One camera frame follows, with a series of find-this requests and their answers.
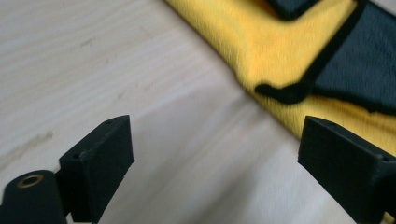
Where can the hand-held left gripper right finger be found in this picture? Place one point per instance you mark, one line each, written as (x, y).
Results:
(345, 168)

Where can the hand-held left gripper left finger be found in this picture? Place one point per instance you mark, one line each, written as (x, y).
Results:
(96, 168)

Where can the yellow and grey cloth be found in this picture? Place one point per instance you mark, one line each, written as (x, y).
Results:
(280, 46)

